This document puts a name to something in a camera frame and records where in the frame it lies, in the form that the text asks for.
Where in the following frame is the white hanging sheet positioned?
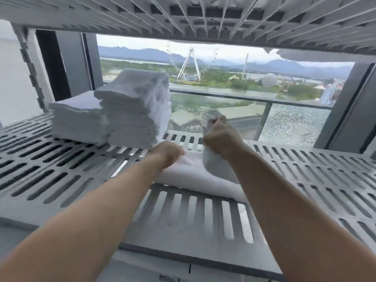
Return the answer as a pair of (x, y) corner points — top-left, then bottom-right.
(167, 39), (376, 63)

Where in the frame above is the grey slotted shelf board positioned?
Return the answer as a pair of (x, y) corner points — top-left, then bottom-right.
(0, 113), (376, 281)

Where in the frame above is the person's right hand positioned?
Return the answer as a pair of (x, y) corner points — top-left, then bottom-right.
(202, 115), (247, 161)

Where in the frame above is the blue water slide structure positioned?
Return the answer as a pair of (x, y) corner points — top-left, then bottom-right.
(318, 79), (346, 107)

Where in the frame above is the white ferris wheel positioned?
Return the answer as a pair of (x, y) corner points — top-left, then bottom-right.
(167, 41), (218, 83)

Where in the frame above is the dark window frame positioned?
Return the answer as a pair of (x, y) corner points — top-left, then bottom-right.
(313, 62), (376, 155)
(35, 29), (104, 102)

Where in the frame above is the grey notched shelf post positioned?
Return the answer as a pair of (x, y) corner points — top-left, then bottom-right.
(11, 25), (56, 114)

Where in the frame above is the stack of plain white pillows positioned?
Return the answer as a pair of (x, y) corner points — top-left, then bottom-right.
(97, 249), (247, 282)

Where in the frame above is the tall thin tower ride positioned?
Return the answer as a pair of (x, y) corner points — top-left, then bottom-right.
(241, 53), (249, 81)

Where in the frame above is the white hand towel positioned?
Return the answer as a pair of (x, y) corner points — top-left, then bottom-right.
(154, 117), (249, 204)
(94, 68), (172, 111)

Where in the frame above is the person's left hand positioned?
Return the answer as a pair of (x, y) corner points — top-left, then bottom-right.
(150, 141), (186, 171)

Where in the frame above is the glass balcony railing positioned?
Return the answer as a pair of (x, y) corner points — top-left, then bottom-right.
(169, 86), (334, 147)

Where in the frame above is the white dome building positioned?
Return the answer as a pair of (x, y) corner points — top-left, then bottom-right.
(261, 73), (278, 88)

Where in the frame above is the grey roofed building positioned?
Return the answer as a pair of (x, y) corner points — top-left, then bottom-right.
(169, 102), (266, 139)

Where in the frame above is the person's left forearm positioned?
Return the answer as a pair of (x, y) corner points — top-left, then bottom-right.
(0, 152), (165, 282)

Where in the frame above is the stack of folded white towels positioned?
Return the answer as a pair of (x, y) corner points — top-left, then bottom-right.
(48, 90), (111, 146)
(99, 99), (173, 150)

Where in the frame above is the grey ribbed shelf board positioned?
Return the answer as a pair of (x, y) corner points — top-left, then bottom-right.
(0, 0), (376, 56)

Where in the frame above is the person's right forearm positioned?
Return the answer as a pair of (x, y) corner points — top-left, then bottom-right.
(228, 145), (376, 282)

